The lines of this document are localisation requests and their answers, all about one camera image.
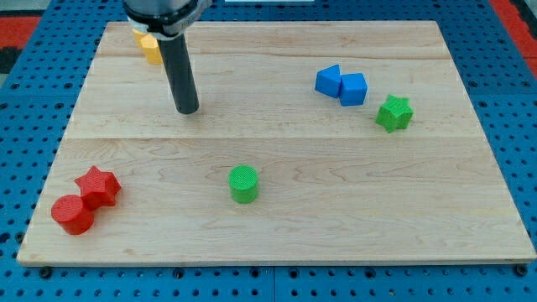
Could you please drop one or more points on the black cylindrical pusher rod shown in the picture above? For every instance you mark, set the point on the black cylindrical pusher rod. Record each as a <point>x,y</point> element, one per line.
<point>177,65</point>

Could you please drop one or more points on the red star block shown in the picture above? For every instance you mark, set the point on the red star block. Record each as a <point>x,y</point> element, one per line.
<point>98,188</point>

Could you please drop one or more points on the green star block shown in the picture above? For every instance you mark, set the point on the green star block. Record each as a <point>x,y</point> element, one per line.
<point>394,114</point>

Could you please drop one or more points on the yellow hexagon block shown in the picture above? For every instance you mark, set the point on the yellow hexagon block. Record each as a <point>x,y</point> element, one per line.
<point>150,48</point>

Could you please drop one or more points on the yellow block behind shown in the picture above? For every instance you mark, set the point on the yellow block behind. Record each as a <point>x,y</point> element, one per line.
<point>138,36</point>

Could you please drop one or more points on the green cylinder block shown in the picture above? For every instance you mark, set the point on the green cylinder block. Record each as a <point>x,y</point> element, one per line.
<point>243,183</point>

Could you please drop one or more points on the blue triangular block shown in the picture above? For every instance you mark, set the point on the blue triangular block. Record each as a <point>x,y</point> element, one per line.
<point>328,81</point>

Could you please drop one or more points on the wooden board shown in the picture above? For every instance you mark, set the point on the wooden board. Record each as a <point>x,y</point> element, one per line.
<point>334,188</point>

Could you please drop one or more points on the blue cube block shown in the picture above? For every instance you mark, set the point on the blue cube block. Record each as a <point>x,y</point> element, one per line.
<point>354,89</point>

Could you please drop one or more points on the red cylinder block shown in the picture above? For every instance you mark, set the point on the red cylinder block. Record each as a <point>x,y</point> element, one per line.
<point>70,212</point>

